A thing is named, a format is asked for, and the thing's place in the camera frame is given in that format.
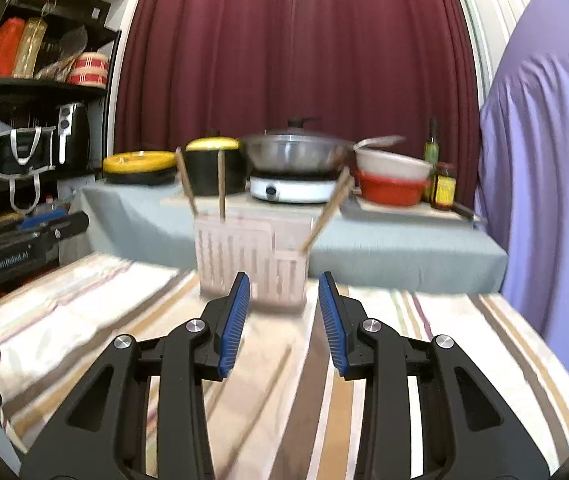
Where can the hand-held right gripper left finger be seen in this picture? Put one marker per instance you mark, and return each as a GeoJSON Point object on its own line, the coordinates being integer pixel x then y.
{"type": "Point", "coordinates": [234, 330]}

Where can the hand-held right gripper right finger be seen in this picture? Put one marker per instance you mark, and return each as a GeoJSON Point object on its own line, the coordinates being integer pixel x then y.
{"type": "Point", "coordinates": [332, 330]}

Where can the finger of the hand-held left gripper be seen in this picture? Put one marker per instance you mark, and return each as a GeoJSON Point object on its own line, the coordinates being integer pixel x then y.
{"type": "Point", "coordinates": [72, 225]}
{"type": "Point", "coordinates": [44, 221]}

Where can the wooden chopstick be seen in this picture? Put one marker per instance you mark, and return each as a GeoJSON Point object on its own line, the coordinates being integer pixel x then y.
{"type": "Point", "coordinates": [324, 210]}
{"type": "Point", "coordinates": [264, 395]}
{"type": "Point", "coordinates": [338, 197]}
{"type": "Point", "coordinates": [221, 185]}
{"type": "Point", "coordinates": [187, 182]}

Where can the white perforated utensil holder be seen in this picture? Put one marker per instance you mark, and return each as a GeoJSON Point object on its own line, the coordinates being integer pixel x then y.
{"type": "Point", "coordinates": [254, 255]}

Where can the black pan with yellow lid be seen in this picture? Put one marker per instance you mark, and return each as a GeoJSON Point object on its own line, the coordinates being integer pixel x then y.
{"type": "Point", "coordinates": [139, 164]}

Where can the black air fryer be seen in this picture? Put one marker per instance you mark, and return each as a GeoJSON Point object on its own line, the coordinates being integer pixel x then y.
{"type": "Point", "coordinates": [74, 132]}

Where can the grey tablecloth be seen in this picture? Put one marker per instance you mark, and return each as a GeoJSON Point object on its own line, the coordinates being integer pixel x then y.
{"type": "Point", "coordinates": [404, 250]}

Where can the black shelf unit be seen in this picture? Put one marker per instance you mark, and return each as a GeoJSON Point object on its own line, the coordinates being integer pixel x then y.
{"type": "Point", "coordinates": [39, 95]}

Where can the striped tablecloth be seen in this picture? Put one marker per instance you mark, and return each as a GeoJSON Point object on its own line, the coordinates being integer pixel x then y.
{"type": "Point", "coordinates": [464, 360]}

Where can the black pot with yellow lid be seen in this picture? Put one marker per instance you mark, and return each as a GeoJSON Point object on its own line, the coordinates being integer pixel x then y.
{"type": "Point", "coordinates": [207, 170]}

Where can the white induction cooker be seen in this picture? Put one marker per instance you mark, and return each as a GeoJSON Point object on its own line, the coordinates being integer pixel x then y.
{"type": "Point", "coordinates": [294, 187]}

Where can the red bowl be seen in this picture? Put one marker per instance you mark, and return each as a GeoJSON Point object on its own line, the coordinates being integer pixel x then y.
{"type": "Point", "coordinates": [392, 190]}

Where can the gold bag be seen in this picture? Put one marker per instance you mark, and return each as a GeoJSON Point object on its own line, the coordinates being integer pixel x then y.
{"type": "Point", "coordinates": [31, 47]}

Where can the white bowl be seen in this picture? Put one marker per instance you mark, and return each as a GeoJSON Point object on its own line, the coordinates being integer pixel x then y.
{"type": "Point", "coordinates": [394, 165]}

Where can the red bag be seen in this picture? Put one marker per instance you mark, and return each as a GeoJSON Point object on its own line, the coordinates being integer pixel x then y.
{"type": "Point", "coordinates": [4, 47]}

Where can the steel wok with glass lid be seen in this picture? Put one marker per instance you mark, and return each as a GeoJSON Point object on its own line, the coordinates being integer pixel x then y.
{"type": "Point", "coordinates": [297, 152]}

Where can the brown sauce jar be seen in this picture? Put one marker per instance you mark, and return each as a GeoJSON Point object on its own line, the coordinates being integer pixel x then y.
{"type": "Point", "coordinates": [445, 187]}

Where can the dark grey mesh utensil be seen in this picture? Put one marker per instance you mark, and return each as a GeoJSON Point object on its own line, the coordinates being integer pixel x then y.
{"type": "Point", "coordinates": [75, 40]}

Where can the green glass bottle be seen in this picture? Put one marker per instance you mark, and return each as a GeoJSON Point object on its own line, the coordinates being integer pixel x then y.
{"type": "Point", "coordinates": [432, 150]}

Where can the black box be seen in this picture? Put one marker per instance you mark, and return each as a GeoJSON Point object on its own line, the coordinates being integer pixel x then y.
{"type": "Point", "coordinates": [87, 7]}

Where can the purple cloth cover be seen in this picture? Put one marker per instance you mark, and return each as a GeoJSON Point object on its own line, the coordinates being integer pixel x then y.
{"type": "Point", "coordinates": [544, 160]}

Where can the maroon curtain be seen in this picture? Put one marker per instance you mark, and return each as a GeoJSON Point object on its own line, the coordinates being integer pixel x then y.
{"type": "Point", "coordinates": [294, 45]}

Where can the white panel door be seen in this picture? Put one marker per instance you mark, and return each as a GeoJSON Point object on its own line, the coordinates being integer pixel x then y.
{"type": "Point", "coordinates": [494, 5]}

